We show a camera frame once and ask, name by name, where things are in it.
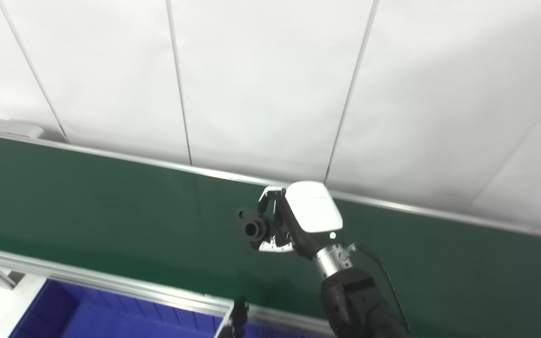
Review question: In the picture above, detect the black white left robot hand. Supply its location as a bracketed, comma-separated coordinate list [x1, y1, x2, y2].
[214, 298, 250, 338]

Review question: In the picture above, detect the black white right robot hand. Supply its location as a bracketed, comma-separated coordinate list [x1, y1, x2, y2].
[257, 181, 344, 261]

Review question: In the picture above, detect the black flanged metal part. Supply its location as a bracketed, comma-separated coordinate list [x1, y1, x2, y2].
[236, 208, 277, 250]

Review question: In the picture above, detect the blue plastic bin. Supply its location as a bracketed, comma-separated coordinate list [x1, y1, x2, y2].
[9, 279, 234, 338]

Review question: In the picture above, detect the grey conveyor end cap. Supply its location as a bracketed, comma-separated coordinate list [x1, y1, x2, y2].
[0, 119, 46, 141]

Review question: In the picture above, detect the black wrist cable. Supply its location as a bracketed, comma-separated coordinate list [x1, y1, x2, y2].
[345, 241, 413, 337]

